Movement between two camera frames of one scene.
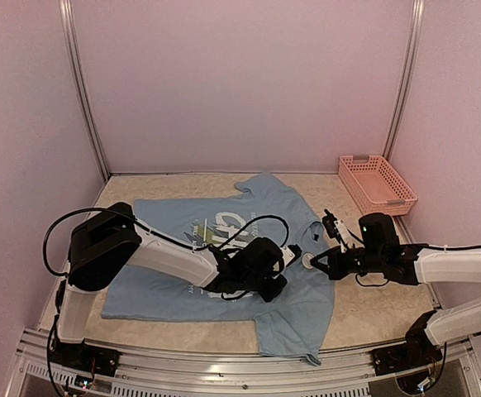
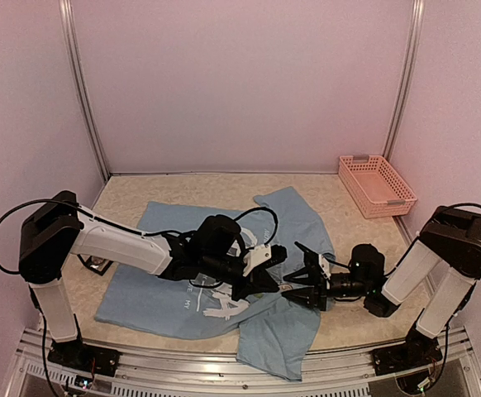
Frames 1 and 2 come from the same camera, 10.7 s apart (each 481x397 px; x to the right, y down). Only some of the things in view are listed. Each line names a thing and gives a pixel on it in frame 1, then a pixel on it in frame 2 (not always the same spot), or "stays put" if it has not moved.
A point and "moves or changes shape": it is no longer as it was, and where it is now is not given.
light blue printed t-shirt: x=295 y=320 moves or changes shape
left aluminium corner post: x=68 y=17 stays put
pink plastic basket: x=373 y=186 stays put
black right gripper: x=335 y=270 → x=316 y=294
